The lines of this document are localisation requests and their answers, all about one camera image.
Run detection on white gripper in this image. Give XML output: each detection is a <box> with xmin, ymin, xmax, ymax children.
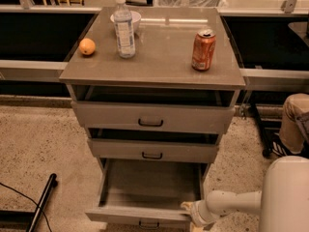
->
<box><xmin>181</xmin><ymin>200</ymin><xmax>220</xmax><ymax>232</ymax></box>

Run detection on grey bottom drawer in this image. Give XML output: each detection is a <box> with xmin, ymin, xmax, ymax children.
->
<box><xmin>86</xmin><ymin>159</ymin><xmax>209</xmax><ymax>232</ymax></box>

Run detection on grey drawer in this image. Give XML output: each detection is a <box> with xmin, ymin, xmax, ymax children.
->
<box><xmin>88</xmin><ymin>139</ymin><xmax>218</xmax><ymax>163</ymax></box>
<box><xmin>71</xmin><ymin>101</ymin><xmax>235</xmax><ymax>134</ymax></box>
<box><xmin>86</xmin><ymin>159</ymin><xmax>209</xmax><ymax>232</ymax></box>

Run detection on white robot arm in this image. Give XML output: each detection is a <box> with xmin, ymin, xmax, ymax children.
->
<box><xmin>181</xmin><ymin>156</ymin><xmax>309</xmax><ymax>232</ymax></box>

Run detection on grey middle drawer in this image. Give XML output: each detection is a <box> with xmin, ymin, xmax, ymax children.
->
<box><xmin>88</xmin><ymin>139</ymin><xmax>218</xmax><ymax>163</ymax></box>

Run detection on grey top drawer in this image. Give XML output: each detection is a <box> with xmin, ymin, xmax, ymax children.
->
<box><xmin>71</xmin><ymin>101</ymin><xmax>235</xmax><ymax>134</ymax></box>

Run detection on grey drawer cabinet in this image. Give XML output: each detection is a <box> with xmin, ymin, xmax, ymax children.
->
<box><xmin>59</xmin><ymin>6</ymin><xmax>246</xmax><ymax>191</ymax></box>

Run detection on black wheeled stand leg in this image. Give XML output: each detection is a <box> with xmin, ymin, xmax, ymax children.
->
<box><xmin>250</xmin><ymin>102</ymin><xmax>272</xmax><ymax>159</ymax></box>

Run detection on black white sneaker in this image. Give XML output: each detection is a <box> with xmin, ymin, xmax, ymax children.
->
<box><xmin>272</xmin><ymin>134</ymin><xmax>293</xmax><ymax>157</ymax></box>

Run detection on person leg tan trousers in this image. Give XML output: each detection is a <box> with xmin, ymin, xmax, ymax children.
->
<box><xmin>279</xmin><ymin>94</ymin><xmax>309</xmax><ymax>154</ymax></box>

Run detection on orange soda can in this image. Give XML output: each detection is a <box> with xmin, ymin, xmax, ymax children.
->
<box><xmin>191</xmin><ymin>28</ymin><xmax>216</xmax><ymax>72</ymax></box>

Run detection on black stand leg left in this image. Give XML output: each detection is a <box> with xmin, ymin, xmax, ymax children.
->
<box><xmin>0</xmin><ymin>173</ymin><xmax>58</xmax><ymax>232</ymax></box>

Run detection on orange fruit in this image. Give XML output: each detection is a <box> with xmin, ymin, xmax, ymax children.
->
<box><xmin>78</xmin><ymin>38</ymin><xmax>96</xmax><ymax>56</ymax></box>

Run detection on clear plastic water bottle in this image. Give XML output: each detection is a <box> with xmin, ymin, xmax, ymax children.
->
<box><xmin>113</xmin><ymin>0</ymin><xmax>135</xmax><ymax>58</ymax></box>

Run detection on black cable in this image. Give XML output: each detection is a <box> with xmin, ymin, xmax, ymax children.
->
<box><xmin>0</xmin><ymin>182</ymin><xmax>53</xmax><ymax>232</ymax></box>

